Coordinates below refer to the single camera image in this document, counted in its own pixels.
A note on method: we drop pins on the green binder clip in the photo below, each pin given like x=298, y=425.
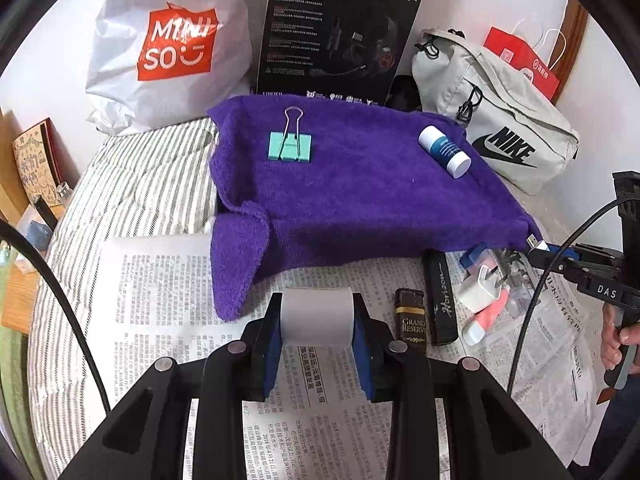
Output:
x=290, y=147

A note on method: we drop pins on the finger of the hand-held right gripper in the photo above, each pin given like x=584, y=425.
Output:
x=565, y=269
x=542, y=247

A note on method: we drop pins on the black rectangular case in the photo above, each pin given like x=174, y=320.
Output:
x=440, y=300

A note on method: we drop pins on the white plastic shopping bag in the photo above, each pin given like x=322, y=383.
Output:
x=170, y=50

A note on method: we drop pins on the wooden nightstand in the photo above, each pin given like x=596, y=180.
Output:
x=15, y=290

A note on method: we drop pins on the small glass bottle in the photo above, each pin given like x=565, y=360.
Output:
x=63, y=195

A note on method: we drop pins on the pink tube with white cap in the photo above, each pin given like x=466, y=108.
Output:
x=487, y=317

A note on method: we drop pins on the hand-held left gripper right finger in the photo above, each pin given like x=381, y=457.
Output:
x=364, y=360

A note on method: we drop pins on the person's right hand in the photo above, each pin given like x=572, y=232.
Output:
x=611, y=345

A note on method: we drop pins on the grey waist bag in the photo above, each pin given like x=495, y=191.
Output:
x=500, y=100

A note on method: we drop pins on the small blue and pink case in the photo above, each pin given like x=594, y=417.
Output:
x=475, y=256

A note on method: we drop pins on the white paper roll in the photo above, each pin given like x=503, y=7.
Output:
x=317, y=317

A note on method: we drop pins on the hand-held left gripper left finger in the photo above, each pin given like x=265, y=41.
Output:
x=267, y=355

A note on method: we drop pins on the black headset box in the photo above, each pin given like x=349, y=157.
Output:
x=325, y=25

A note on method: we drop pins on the dark cloth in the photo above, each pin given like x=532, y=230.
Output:
x=402, y=92

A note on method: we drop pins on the white charger plug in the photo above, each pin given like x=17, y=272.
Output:
x=475, y=295

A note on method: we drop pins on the person's dark clothing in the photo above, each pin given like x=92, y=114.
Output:
x=620, y=435

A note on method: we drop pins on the wooden trim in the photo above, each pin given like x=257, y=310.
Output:
x=577, y=45

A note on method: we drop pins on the white and blue bottle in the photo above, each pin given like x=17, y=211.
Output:
x=442, y=147

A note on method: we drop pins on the newspaper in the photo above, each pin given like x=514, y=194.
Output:
x=160, y=300

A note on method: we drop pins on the purple towel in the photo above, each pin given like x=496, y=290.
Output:
x=350, y=185

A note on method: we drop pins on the red paper bag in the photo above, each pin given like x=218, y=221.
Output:
x=515, y=52

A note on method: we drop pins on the green cloth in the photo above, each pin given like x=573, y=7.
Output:
x=12, y=385

